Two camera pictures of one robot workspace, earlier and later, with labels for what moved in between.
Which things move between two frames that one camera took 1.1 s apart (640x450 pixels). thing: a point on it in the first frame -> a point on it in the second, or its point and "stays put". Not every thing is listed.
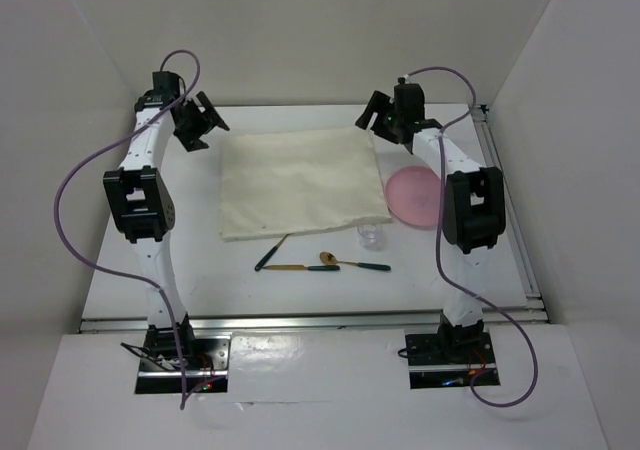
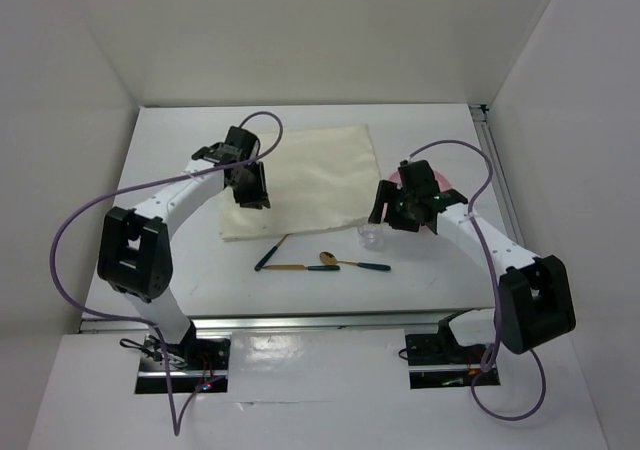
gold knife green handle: x=303 y=267 stays put
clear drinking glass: x=373 y=236 stays put
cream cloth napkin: x=284 y=182 stays put
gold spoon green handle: x=331 y=259 stays put
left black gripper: x=190 y=138 -> x=258 y=192
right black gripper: x=379 y=103 -> x=385 y=191
